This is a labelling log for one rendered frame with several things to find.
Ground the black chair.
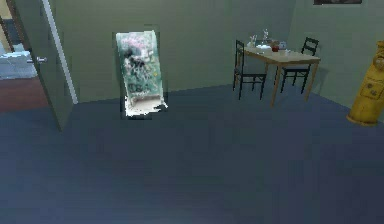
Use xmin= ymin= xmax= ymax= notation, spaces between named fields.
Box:
xmin=279 ymin=36 xmax=320 ymax=95
xmin=232 ymin=39 xmax=268 ymax=101

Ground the light wooden table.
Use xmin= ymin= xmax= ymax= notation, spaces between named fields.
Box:
xmin=242 ymin=45 xmax=322 ymax=108

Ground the grey-green room door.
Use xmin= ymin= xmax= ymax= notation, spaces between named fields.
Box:
xmin=7 ymin=0 xmax=80 ymax=132

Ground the silver door knob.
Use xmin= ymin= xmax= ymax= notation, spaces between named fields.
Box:
xmin=27 ymin=56 xmax=48 ymax=65

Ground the grey bed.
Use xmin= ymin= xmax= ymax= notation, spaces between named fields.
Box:
xmin=0 ymin=50 xmax=38 ymax=80

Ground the dark framed wall picture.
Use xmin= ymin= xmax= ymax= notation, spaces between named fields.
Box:
xmin=313 ymin=0 xmax=363 ymax=6

